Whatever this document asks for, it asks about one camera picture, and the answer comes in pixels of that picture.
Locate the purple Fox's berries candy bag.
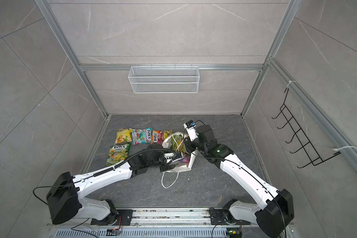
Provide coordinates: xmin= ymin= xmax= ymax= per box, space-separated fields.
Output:
xmin=180 ymin=157 xmax=190 ymax=164

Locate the white printed paper bag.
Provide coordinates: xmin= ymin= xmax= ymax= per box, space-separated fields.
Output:
xmin=161 ymin=132 xmax=197 ymax=189

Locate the pink Fox's fruit candy bag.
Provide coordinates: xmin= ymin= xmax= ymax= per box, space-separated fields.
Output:
xmin=151 ymin=130 xmax=173 ymax=144

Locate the green Fox's mint candy bag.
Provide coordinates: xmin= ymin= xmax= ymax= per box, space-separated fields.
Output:
xmin=131 ymin=128 xmax=153 ymax=145

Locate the green yellow Fox's candy bag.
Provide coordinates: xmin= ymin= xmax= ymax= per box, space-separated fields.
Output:
xmin=106 ymin=142 xmax=131 ymax=166

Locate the yellow chips snack bag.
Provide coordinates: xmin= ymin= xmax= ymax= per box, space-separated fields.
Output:
xmin=115 ymin=128 xmax=132 ymax=144

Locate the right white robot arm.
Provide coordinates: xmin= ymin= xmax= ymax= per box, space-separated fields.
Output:
xmin=183 ymin=121 xmax=295 ymax=238

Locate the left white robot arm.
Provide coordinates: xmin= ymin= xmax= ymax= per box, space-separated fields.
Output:
xmin=46 ymin=143 xmax=181 ymax=225

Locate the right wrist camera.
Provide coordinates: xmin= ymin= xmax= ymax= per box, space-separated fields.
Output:
xmin=183 ymin=120 xmax=198 ymax=141

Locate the aluminium mounting rail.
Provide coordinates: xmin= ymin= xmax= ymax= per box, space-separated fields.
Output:
xmin=44 ymin=207 xmax=267 ymax=238

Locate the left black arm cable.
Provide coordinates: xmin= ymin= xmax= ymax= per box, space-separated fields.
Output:
xmin=89 ymin=147 xmax=179 ymax=179

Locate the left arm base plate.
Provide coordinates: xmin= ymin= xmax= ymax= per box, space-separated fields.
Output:
xmin=90 ymin=209 xmax=133 ymax=226

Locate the white wire mesh basket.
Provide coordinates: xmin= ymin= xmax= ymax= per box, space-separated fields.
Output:
xmin=128 ymin=66 xmax=200 ymax=94

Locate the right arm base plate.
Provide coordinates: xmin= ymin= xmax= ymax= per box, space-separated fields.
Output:
xmin=208 ymin=208 xmax=251 ymax=225

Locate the black wire hook rack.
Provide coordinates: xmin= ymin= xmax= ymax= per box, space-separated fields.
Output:
xmin=271 ymin=88 xmax=341 ymax=169

